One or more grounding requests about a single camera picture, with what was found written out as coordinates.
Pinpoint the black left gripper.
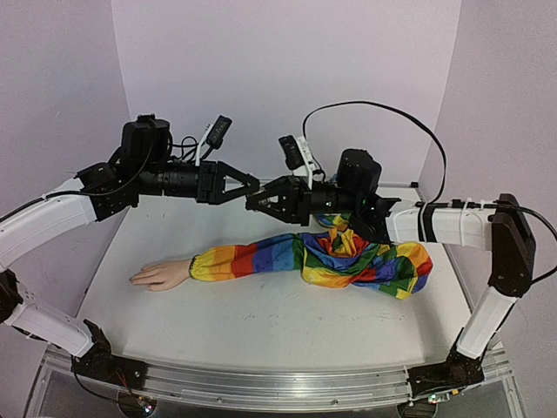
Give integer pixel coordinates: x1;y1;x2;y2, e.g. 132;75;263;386
138;158;264;204

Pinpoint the clear glitter nail polish bottle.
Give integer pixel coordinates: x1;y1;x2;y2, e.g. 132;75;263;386
245;195;272;211

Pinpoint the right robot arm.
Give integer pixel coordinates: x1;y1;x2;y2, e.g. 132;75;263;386
245;149;536;394

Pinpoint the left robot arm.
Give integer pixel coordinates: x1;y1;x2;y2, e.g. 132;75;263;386
1;114;259;381

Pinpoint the rainbow striped sleeve cloth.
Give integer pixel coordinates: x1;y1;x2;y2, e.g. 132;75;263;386
188;213;433;300

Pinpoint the mannequin hand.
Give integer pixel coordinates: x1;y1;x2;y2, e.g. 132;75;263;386
130;260;191;292

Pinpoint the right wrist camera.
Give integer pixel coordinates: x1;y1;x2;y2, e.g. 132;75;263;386
278;135;323;189

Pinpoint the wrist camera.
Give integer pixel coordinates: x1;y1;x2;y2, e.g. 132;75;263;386
195;115;232;166
278;135;323;189

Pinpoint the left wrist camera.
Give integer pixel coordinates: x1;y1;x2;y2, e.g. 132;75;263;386
195;115;232;166

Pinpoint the black left camera cable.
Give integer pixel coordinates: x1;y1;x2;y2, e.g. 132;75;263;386
169;134;205;162

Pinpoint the black camera cable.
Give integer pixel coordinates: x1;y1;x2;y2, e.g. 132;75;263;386
302;100;557;284
169;134;205;162

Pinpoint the black right camera cable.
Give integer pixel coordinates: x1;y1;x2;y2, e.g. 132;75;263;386
302;100;557;284

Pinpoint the aluminium front rail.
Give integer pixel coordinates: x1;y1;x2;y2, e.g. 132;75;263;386
34;345;525;417

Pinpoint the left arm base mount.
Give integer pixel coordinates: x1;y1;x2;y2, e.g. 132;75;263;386
72;320;148;390

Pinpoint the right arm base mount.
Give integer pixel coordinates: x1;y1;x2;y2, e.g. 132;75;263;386
406;342;487;400

